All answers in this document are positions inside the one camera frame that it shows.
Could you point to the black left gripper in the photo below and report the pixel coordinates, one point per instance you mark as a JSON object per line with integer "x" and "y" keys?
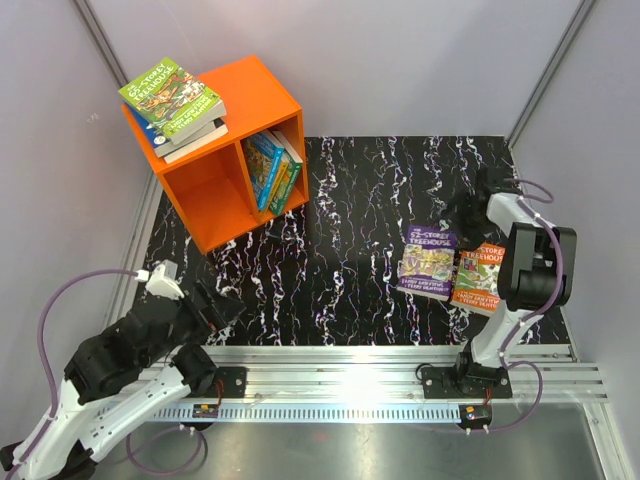
{"x": 207, "y": 319}

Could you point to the aluminium mounting rail frame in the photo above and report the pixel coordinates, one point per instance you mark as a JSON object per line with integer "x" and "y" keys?
{"x": 374, "y": 385}

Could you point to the black marble-pattern mat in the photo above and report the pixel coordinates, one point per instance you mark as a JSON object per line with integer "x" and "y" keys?
{"x": 326, "y": 272}

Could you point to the teal 26-storey treehouse book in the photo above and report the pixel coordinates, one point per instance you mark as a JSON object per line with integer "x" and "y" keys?
{"x": 263, "y": 153}

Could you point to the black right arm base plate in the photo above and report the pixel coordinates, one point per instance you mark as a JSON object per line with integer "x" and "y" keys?
{"x": 443, "y": 383}

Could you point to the orange 78-storey treehouse book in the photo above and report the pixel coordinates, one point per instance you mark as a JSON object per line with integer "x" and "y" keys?
{"x": 476, "y": 283}

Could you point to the orange two-compartment shelf box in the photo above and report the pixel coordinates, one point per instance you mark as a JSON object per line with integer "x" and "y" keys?
{"x": 210, "y": 188}

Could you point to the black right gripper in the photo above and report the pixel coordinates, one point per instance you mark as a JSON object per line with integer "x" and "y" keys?
{"x": 476, "y": 236}

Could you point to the bright blue paperback book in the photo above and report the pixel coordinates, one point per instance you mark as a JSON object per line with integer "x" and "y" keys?
{"x": 283, "y": 167}

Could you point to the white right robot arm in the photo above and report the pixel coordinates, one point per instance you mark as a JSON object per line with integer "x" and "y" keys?
{"x": 535, "y": 276}

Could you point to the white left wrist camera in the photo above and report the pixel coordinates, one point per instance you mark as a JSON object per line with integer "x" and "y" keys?
{"x": 161, "y": 281}

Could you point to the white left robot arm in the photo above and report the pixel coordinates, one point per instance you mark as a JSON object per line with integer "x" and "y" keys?
{"x": 119, "y": 378}

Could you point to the purple 52-storey treehouse book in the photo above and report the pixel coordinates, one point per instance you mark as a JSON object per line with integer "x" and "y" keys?
{"x": 427, "y": 264}

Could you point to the green 104-storey treehouse book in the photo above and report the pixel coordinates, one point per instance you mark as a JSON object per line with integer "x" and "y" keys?
{"x": 289, "y": 180}

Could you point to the blue 91-storey treehouse book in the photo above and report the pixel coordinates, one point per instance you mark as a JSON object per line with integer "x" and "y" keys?
{"x": 171, "y": 152}

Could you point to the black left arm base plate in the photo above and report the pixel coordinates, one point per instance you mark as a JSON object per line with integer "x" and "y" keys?
{"x": 230, "y": 381}

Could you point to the lime 65-storey treehouse book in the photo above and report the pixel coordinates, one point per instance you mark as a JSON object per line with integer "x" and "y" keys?
{"x": 173, "y": 101}

